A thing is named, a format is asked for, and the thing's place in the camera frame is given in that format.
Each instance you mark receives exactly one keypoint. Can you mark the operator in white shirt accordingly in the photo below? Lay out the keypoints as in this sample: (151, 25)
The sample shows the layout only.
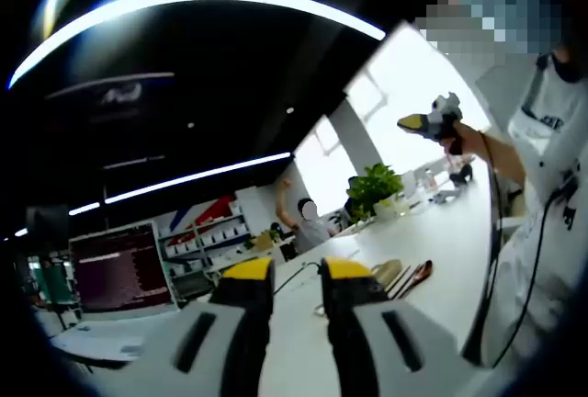
(519, 277)

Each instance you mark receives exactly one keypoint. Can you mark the yellow box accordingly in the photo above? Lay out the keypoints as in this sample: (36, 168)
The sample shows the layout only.
(262, 241)

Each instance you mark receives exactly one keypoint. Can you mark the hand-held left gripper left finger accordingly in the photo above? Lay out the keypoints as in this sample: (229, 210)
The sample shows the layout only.
(206, 346)

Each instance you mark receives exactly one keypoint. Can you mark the green potted plant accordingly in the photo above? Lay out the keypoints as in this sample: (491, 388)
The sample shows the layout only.
(372, 183)

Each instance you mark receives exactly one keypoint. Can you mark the shelf with white boxes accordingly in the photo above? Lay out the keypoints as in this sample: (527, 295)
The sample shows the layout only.
(202, 243)

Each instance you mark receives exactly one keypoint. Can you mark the open laptop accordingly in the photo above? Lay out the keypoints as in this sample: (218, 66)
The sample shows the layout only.
(119, 268)

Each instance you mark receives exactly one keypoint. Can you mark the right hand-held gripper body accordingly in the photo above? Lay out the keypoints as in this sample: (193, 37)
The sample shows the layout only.
(443, 114)

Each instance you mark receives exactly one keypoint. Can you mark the teal green panel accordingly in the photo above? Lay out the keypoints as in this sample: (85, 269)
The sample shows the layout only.
(54, 277)

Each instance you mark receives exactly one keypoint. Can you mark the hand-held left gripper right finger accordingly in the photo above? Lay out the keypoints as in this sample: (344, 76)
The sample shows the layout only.
(381, 351)

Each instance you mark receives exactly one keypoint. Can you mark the dark distant object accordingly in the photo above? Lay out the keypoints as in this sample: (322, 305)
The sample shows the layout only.
(461, 175)

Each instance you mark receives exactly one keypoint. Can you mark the small dark green plant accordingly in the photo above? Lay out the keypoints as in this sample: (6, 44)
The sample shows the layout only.
(274, 231)

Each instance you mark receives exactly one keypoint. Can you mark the large bright window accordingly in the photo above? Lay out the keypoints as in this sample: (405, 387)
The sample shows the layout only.
(413, 75)

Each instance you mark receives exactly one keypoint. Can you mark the beige cutlery case lid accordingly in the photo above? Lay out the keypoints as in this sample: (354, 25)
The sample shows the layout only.
(321, 310)

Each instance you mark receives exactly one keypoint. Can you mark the person's right hand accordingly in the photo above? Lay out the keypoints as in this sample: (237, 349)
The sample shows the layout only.
(469, 137)

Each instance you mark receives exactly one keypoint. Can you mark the smaller bright window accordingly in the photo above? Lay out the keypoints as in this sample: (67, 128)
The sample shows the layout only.
(331, 172)

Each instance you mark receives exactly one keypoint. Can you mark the white chest-worn device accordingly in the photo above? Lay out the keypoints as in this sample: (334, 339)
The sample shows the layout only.
(542, 94)

